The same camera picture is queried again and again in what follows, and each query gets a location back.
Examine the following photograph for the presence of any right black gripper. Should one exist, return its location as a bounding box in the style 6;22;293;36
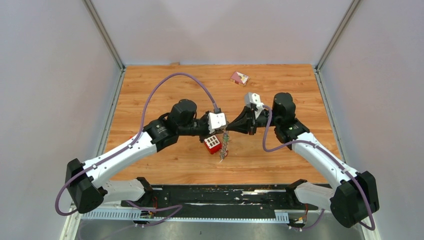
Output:
226;105;281;136

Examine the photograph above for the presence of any large metal keyring with rings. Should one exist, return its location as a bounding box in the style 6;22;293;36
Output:
219;131;230;163

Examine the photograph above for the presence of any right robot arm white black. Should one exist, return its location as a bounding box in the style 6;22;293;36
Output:
226;92;380;231

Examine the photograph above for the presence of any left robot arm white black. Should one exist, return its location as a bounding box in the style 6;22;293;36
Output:
55;99;227;216

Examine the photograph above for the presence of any red window toy brick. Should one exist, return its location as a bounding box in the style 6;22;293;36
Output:
203;135;223;155

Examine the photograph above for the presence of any playing card box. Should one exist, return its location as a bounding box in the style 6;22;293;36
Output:
230;71;250;87

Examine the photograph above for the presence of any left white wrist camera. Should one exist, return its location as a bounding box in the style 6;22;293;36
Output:
207;112;227;132

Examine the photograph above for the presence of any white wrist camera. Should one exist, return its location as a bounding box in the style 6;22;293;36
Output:
244;92;264;118
207;112;227;132

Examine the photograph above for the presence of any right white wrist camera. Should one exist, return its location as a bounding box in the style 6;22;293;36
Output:
244;92;264;118

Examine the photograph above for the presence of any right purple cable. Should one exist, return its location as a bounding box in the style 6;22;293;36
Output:
262;104;377;231

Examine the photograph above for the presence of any purple cable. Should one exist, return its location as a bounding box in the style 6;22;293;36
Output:
262;104;377;231
54;72;221;229

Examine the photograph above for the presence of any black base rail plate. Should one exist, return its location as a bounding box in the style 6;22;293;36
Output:
134;184;318;220

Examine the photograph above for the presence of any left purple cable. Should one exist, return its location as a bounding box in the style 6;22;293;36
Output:
54;72;221;229

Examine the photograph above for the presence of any white slotted cable duct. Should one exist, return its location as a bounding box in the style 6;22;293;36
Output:
81;208;290;224

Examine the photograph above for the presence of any right aluminium frame post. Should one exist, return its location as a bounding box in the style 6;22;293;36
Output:
315;0;362;72

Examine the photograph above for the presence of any aluminium frame post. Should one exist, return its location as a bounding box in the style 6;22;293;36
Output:
82;0;126;72
315;0;362;72

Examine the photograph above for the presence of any left aluminium frame post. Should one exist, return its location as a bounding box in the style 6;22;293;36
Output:
82;0;126;72

